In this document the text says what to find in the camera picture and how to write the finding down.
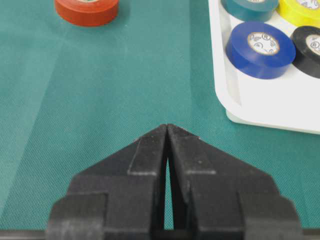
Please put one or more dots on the yellow tape roll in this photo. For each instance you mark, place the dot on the yellow tape roll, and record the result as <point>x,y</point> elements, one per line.
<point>300,12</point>

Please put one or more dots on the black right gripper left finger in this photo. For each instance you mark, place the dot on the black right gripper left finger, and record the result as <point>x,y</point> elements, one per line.
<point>119,198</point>

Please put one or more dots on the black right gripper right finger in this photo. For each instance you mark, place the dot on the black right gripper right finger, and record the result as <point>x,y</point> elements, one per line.
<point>217,196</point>

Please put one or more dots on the white plastic tray case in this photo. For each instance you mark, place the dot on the white plastic tray case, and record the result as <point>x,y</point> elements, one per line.
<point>289,102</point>

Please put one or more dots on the dark green tape roll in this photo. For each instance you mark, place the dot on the dark green tape roll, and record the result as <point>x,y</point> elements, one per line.
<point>250,10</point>

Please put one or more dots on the blue tape roll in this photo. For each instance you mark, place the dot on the blue tape roll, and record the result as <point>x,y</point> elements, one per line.
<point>260,50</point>

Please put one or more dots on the green table cloth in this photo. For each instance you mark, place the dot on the green table cloth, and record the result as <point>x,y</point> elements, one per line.
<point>70,96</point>

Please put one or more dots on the red tape roll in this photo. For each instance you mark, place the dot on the red tape roll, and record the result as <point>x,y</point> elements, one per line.
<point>87,13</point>

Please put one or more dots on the black tape roll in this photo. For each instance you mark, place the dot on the black tape roll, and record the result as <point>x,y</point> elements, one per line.
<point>306,40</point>

